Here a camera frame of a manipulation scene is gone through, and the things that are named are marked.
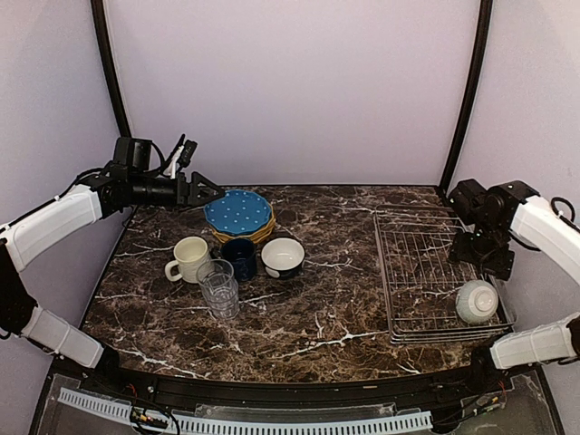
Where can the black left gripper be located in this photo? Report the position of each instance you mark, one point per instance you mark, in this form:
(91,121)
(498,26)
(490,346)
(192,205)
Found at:
(181,199)

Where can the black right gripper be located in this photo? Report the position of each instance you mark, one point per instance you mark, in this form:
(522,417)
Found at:
(500,265)

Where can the blue polka dot plate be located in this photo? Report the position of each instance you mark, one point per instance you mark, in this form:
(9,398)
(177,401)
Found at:
(238,213)

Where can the pale green ribbed bowl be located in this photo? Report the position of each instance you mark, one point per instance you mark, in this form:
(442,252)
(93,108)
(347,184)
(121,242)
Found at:
(476,302)

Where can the cream white mug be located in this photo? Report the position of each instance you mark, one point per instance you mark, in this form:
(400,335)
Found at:
(190,254)

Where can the yellow polka dot plate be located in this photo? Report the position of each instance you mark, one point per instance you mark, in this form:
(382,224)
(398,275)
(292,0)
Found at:
(271,222)
(256,237)

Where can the dark blue mug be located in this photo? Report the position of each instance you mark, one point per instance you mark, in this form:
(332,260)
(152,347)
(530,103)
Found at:
(241,254)

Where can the clear glass cup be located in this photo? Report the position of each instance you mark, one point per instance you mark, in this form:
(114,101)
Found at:
(216,272)
(222,301)

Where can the teal and white mug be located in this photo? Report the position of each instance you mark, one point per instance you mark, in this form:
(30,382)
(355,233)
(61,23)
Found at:
(283,257)

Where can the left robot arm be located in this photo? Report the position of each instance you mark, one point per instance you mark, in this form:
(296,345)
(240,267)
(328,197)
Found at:
(96,195)

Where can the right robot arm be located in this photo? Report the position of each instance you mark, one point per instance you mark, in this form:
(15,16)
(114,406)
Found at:
(514,211)

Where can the clear acrylic tray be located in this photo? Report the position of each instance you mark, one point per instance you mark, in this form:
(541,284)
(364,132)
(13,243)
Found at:
(507,311)

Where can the small circuit board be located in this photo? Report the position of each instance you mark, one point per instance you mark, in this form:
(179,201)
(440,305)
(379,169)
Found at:
(144,421)

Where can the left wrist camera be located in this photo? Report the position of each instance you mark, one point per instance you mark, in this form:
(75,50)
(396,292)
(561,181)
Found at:
(139,157)

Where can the metal wire dish rack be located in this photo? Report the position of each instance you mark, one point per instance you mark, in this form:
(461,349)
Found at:
(420,283)

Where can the white slotted cable duct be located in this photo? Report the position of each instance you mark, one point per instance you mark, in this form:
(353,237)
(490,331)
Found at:
(224,421)

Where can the black frame post left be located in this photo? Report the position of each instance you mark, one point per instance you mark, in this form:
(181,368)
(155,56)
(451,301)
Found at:
(108,67)

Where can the black frame post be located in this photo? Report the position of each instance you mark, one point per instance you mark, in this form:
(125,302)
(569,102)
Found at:
(108,67)
(469,95)

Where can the black front rail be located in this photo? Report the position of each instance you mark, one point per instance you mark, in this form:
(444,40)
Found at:
(439,390)

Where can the black frame post right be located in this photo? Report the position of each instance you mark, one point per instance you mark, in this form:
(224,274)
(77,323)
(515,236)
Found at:
(469,95)

